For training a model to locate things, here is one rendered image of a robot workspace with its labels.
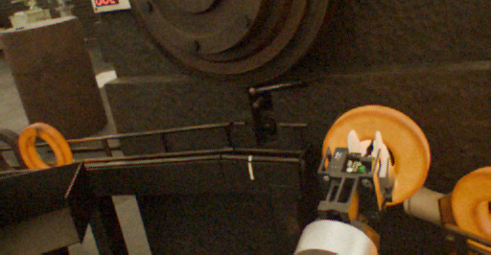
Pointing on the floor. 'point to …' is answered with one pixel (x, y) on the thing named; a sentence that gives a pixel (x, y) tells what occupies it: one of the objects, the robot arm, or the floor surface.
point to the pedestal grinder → (61, 0)
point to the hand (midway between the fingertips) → (373, 145)
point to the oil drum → (55, 77)
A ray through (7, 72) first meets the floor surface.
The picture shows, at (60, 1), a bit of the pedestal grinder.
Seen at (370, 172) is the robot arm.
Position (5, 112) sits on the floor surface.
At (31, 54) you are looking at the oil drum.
